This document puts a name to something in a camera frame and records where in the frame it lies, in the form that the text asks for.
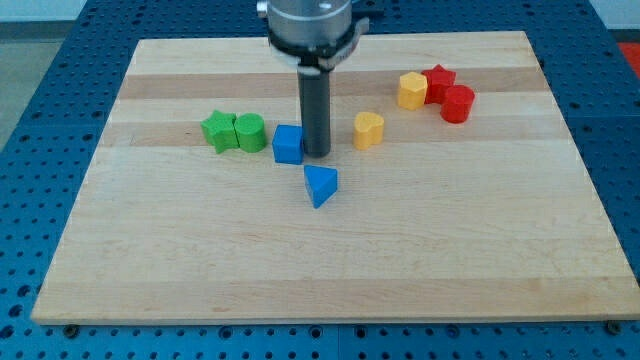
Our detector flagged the red cylinder block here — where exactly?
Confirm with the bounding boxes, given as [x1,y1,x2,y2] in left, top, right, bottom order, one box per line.
[440,85,475,124]

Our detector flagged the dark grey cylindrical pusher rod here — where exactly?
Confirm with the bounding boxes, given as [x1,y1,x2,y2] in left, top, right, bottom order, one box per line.
[298,72,331,158]

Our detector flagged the blue cube block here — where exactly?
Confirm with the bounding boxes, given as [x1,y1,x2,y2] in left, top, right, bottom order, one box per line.
[272,124,304,165]

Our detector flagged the green star block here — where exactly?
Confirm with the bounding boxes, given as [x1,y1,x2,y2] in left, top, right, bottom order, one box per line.
[200,110,239,154]

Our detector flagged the green cylinder block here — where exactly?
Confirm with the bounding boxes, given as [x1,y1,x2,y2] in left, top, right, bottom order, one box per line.
[234,113,266,153]

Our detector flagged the yellow hexagon block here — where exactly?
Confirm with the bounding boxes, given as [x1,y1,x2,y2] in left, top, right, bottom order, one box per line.
[397,72,428,110]

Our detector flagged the blue triangle block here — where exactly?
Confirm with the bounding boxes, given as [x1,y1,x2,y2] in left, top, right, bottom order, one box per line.
[303,165,338,209]

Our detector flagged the red star block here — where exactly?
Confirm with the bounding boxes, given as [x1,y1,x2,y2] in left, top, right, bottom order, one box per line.
[421,64,457,104]

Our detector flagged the yellow heart block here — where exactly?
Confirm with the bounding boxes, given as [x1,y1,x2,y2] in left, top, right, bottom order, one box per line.
[353,112,385,150]

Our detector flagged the light wooden board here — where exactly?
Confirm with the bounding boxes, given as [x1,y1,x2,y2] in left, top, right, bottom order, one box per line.
[31,31,639,325]

